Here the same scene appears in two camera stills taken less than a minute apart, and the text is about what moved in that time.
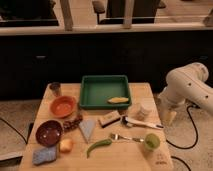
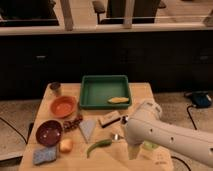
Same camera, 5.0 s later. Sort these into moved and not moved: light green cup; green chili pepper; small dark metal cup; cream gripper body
Moved: cream gripper body
Not moved: small dark metal cup; green chili pepper; light green cup
